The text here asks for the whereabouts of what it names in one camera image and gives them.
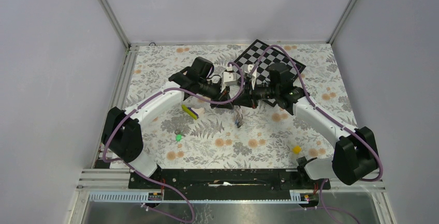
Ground black and white chessboard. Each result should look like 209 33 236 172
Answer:
235 40 306 114

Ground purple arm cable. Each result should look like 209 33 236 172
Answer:
250 44 385 224
103 61 246 224

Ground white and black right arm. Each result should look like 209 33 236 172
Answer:
233 63 383 189

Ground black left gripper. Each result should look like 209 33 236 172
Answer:
198 78 234 110

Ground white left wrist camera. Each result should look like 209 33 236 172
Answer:
222 66 238 89

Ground green key tag with key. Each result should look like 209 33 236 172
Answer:
174 130 184 142

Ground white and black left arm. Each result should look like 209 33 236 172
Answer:
101 57 244 188

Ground yellow cube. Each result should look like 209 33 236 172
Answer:
291 145 302 155

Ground aluminium frame rails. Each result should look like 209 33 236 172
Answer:
70 0 399 224

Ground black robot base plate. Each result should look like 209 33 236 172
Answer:
128 168 331 201

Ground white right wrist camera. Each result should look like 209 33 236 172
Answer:
244 64 257 89

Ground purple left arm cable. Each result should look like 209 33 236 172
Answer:
103 61 246 224

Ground floral patterned table mat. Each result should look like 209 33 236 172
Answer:
125 44 357 169

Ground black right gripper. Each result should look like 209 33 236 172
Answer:
232 79 279 110

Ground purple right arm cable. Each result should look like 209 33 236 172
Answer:
250 44 385 224

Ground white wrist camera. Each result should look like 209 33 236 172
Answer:
222 66 238 89
244 64 257 89

